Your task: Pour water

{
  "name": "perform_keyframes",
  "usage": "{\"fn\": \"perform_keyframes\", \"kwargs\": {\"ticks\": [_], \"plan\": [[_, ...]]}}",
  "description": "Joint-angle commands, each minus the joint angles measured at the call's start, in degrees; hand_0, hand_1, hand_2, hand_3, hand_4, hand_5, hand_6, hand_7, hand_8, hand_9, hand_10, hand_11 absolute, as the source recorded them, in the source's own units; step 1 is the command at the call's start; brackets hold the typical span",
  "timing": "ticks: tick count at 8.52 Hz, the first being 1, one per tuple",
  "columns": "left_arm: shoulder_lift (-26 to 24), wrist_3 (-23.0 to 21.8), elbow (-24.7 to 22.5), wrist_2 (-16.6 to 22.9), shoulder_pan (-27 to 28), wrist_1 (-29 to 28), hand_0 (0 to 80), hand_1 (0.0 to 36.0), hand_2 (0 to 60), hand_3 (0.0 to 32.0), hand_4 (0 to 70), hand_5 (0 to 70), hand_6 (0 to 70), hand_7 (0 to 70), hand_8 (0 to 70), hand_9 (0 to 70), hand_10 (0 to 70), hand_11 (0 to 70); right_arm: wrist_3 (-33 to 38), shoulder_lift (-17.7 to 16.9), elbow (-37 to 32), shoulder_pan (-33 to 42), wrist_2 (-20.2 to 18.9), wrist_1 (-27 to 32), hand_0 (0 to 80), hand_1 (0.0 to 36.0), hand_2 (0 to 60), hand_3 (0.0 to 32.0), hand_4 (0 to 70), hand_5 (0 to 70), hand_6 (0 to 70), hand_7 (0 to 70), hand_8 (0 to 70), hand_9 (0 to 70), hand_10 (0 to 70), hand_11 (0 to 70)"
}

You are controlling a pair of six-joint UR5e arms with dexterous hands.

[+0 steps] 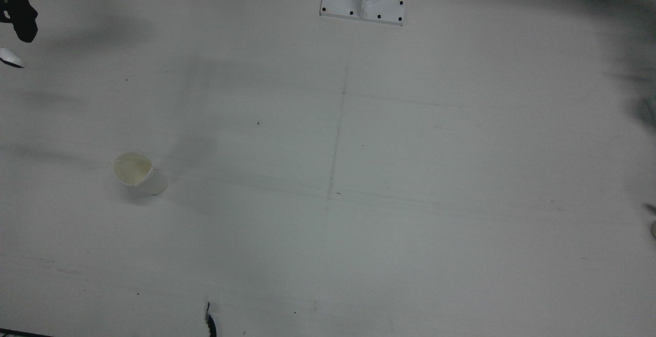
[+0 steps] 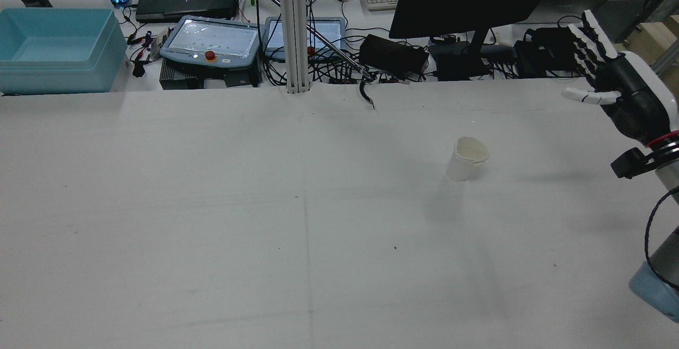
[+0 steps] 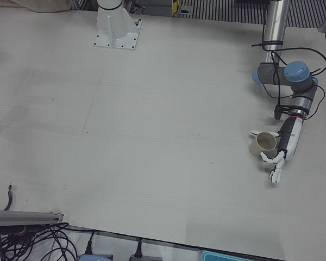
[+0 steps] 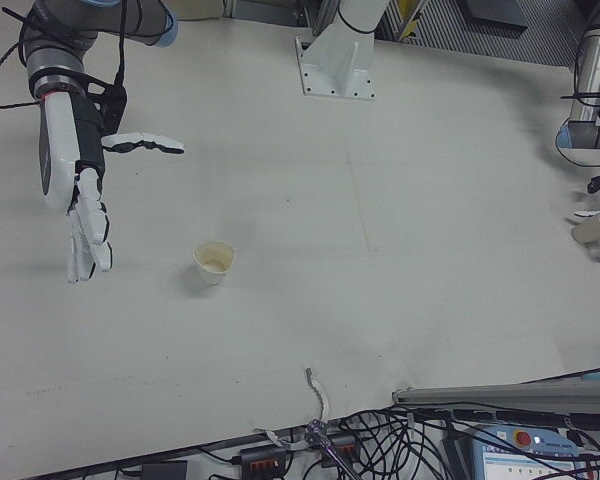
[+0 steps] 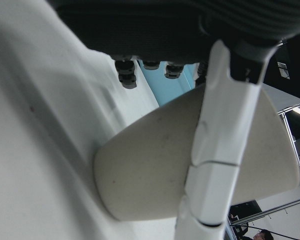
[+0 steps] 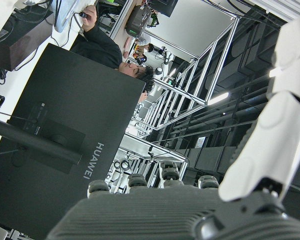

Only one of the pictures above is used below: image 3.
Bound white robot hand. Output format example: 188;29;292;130
250;116;305;185

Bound tan paper cup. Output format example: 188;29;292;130
249;132;278;160

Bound light blue plastic bin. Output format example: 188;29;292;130
200;250;285;261

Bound striped ribbed mat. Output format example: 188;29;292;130
179;0;326;29

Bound gray box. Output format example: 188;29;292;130
129;256;164;261

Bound blue-gray box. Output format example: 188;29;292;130
78;253;114;261

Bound black power strip orange switches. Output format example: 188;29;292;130
5;231;33;240

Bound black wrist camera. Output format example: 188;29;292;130
274;104;291;120

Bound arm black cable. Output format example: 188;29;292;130
251;40;326;120

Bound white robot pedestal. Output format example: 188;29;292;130
93;0;143;52

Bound black cable tangle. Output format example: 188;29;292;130
0;221;78;261

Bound aluminium profile post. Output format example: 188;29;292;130
0;209;65;227

